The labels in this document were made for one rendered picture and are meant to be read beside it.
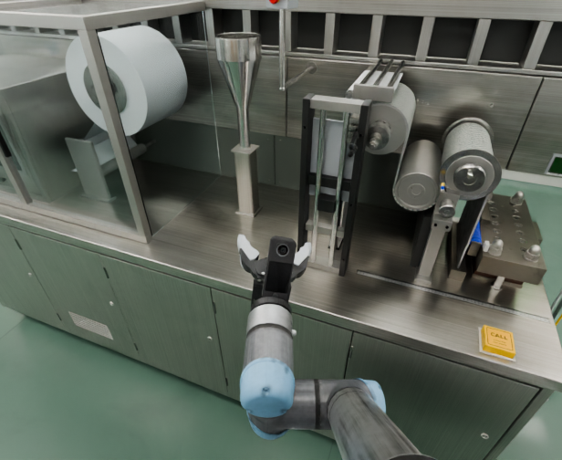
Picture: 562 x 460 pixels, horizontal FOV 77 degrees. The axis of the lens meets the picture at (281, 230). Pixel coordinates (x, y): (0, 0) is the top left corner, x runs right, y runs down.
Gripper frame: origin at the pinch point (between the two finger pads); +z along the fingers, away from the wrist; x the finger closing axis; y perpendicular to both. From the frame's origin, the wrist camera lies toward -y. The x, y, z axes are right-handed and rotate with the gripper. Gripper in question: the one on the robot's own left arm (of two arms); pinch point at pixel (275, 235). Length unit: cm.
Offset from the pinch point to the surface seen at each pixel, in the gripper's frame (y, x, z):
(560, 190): 84, 272, 231
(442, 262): 26, 59, 30
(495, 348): 24, 59, -5
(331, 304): 31.2, 20.4, 11.1
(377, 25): -35, 26, 69
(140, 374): 132, -54, 42
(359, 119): -19.6, 17.0, 23.1
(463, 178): -8, 48, 24
